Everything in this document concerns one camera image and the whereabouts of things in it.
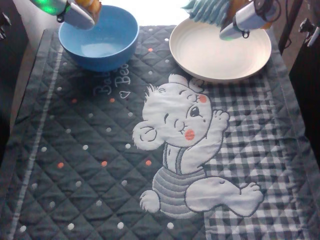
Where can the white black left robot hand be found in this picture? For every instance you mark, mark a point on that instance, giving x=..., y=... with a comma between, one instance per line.
x=75, y=17

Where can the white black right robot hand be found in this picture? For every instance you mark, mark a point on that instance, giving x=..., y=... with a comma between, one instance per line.
x=247, y=17

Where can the orange toy cupcake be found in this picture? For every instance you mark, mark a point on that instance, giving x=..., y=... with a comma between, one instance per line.
x=95, y=10

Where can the toy ice cream cone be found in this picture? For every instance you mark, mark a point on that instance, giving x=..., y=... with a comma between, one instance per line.
x=207, y=12

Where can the blue bowl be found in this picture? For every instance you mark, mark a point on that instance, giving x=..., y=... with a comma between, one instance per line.
x=105, y=50

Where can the cream round plate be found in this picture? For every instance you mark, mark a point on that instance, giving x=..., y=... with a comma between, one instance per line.
x=215, y=55

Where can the black metal clamp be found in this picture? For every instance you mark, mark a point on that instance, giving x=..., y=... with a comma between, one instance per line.
x=308, y=28

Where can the grey quilt with bear print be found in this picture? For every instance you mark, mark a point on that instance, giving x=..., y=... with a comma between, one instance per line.
x=87, y=155

